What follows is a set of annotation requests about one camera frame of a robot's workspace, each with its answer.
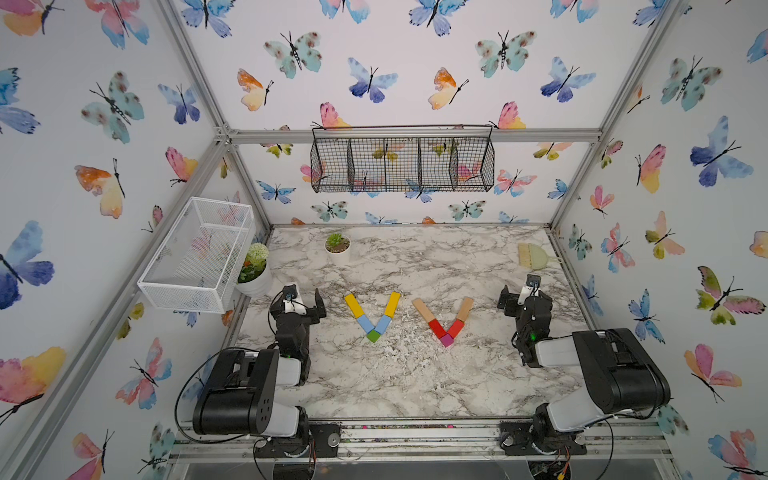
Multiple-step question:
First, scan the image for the green hand brush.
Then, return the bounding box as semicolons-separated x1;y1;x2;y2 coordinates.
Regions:
517;242;561;271

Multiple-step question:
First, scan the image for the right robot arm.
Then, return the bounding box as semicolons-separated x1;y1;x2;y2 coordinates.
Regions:
497;276;672;455

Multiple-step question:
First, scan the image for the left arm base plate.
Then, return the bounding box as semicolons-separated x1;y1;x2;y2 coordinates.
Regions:
254;422;341;460

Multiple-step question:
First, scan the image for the yellow block long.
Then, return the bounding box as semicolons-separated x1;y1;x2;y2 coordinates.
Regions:
384;292;401;318
344;294;365;319

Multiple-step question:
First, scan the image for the aluminium front rail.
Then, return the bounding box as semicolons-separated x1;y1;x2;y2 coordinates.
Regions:
171;417;672;464

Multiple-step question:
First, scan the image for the small potted succulent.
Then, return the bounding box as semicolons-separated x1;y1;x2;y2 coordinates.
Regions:
325;233;351;266

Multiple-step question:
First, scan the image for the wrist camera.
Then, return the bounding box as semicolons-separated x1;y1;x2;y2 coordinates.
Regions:
282;284;306;314
518;274;542;305

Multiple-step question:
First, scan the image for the white mesh wall basket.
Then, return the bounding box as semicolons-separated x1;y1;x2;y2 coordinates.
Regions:
137;197;256;313

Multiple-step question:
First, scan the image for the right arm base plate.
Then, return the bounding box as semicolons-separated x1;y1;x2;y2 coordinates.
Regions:
498;421;587;456

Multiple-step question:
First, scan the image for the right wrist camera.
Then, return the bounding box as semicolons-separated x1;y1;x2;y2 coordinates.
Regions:
518;274;542;305

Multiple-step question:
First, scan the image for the red block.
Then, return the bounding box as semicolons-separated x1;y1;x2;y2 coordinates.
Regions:
447;319;465;338
428;319;447;339

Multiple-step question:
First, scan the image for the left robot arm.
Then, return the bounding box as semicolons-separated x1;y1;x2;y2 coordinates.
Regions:
192;284;327;441

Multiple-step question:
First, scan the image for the white pot flowering plant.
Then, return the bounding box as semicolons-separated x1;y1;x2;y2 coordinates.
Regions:
235;243;273;298

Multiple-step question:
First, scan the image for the natural wood block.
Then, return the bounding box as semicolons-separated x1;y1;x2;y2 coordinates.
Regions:
412;298;436;323
456;297;474;323

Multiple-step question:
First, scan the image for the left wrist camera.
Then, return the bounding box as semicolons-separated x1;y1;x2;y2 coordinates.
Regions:
282;284;306;314

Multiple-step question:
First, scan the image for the black wire wall basket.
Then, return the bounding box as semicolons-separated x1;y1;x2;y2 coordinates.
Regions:
303;125;495;194

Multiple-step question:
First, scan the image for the blue block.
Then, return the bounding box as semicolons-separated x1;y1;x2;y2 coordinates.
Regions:
357;315;375;334
375;315;392;335

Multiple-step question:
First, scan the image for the magenta small block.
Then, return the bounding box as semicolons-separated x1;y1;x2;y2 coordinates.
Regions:
440;334;454;348

